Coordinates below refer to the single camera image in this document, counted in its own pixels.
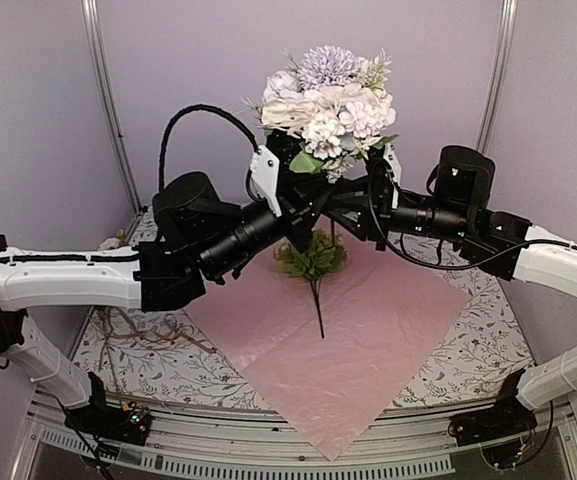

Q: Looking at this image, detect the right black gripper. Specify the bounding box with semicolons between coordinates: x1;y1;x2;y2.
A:
324;173;471;250

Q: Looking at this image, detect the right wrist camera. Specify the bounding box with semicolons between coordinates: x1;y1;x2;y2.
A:
382;143;402;210

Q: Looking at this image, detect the pink rose stem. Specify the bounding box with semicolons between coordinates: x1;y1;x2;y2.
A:
95;230;127;402

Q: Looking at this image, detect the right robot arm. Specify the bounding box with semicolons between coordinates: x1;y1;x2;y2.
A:
324;145;577;298

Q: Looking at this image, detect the front aluminium rail base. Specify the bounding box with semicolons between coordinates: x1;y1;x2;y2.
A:
10;379;577;479

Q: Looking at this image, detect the green white flower sprig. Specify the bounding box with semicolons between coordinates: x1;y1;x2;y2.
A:
273;226;347;339

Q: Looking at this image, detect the purple pink wrapping paper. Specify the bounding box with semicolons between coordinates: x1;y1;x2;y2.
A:
186;235;468;460

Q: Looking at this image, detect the lilac white flower bouquet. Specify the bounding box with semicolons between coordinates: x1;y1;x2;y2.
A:
240;44;399;251

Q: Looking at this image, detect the left aluminium frame post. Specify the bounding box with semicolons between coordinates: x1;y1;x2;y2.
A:
80;0;144;213

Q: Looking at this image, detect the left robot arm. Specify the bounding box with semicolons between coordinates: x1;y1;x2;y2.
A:
0;134;330;434

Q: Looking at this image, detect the beige raffia ribbon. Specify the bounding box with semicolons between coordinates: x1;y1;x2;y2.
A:
95;307;217;374

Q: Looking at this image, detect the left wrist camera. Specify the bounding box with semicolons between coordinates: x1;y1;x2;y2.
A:
249;145;282;218

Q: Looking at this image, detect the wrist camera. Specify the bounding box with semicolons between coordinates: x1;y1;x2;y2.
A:
249;145;282;218
382;143;402;210

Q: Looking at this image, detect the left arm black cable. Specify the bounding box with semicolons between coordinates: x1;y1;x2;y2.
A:
157;103;262;196

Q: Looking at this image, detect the right aluminium frame post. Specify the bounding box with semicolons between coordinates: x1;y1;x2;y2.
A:
476;0;518;155

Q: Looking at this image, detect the aluminium frame post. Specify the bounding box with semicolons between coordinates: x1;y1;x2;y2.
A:
80;0;144;213
476;0;518;155

